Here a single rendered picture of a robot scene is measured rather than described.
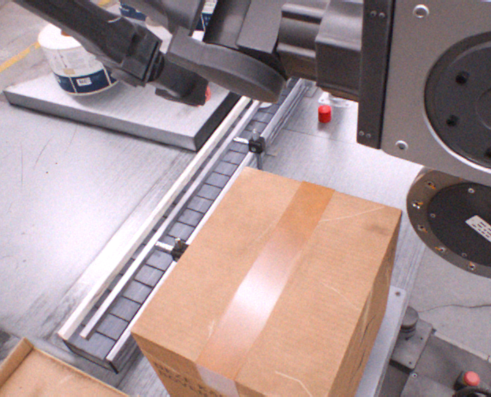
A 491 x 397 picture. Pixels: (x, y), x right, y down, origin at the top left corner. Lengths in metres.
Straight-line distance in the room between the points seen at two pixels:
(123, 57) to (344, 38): 0.48
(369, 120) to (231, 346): 0.33
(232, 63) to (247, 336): 0.32
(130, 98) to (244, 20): 1.04
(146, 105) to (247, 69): 0.99
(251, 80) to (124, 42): 0.40
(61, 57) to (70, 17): 0.74
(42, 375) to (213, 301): 0.46
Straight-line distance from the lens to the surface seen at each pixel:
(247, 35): 0.37
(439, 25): 0.29
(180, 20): 0.40
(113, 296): 0.85
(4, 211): 1.30
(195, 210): 1.03
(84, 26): 0.71
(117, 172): 1.25
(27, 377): 1.00
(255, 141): 1.02
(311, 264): 0.63
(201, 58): 0.40
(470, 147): 0.33
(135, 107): 1.36
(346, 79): 0.33
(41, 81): 1.61
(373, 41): 0.31
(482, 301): 1.99
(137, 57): 0.78
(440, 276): 2.01
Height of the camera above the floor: 1.63
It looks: 47 degrees down
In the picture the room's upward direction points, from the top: 11 degrees counter-clockwise
